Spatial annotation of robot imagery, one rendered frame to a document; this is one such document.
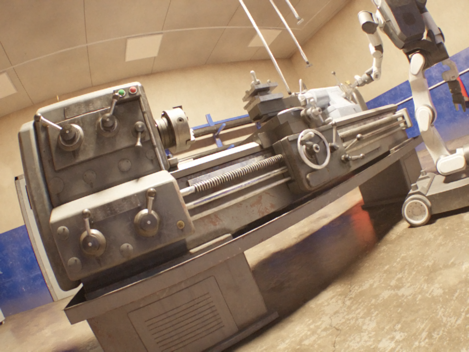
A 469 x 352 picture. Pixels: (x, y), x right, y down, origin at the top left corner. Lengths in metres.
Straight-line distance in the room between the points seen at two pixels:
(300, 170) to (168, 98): 4.06
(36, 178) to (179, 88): 4.32
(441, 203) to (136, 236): 1.64
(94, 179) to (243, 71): 5.23
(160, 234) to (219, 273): 0.33
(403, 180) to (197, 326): 1.96
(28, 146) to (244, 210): 1.06
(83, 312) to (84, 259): 0.20
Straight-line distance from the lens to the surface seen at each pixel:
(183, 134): 1.37
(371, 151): 2.08
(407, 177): 2.41
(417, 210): 1.73
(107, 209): 0.96
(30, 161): 1.22
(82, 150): 1.15
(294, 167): 1.28
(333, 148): 1.41
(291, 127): 1.31
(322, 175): 1.33
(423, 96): 1.80
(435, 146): 1.82
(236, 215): 1.24
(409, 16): 1.79
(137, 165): 1.12
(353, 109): 2.23
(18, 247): 4.79
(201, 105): 5.15
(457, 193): 1.70
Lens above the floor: 0.64
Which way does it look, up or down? 3 degrees up
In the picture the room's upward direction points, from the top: 22 degrees counter-clockwise
